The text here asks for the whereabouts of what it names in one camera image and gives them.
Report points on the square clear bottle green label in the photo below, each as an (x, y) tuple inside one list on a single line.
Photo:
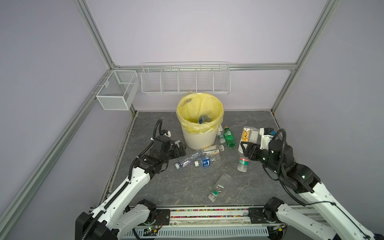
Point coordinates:
[(221, 185)]

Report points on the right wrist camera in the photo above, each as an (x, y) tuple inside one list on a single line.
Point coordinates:
[(266, 135)]

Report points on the clear bottle green cap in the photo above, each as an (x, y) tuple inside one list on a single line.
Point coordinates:
[(220, 134)]

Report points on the square bottle sunflower label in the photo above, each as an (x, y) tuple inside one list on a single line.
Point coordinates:
[(249, 136)]

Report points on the tall bottle blue label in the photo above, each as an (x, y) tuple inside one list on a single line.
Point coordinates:
[(206, 118)]

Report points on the clear bottle orange label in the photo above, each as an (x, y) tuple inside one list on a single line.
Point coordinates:
[(213, 150)]

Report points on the yellow bin liner bag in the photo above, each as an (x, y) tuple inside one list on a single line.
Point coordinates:
[(192, 106)]

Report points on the green bottle yellow cap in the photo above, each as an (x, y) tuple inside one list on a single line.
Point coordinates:
[(229, 137)]

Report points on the small white mesh basket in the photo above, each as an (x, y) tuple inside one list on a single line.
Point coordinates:
[(118, 90)]

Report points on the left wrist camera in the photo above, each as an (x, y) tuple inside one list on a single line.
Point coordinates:
[(165, 133)]

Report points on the white plastic bin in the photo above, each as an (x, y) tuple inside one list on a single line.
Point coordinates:
[(198, 137)]

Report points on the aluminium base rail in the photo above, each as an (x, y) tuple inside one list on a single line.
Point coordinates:
[(207, 222)]

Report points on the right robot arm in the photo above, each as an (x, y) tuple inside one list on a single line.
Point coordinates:
[(307, 189)]

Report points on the long white wire basket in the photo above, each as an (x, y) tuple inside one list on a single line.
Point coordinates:
[(160, 78)]

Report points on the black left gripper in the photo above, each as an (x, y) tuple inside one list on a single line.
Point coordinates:
[(182, 152)]

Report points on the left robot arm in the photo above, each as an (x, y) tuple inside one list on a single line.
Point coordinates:
[(120, 198)]

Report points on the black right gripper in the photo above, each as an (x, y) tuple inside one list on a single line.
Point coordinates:
[(255, 147)]

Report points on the clear bottle purple label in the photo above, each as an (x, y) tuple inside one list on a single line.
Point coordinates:
[(188, 159)]

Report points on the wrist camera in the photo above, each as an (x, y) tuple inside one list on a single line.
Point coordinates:
[(266, 135), (165, 133)]

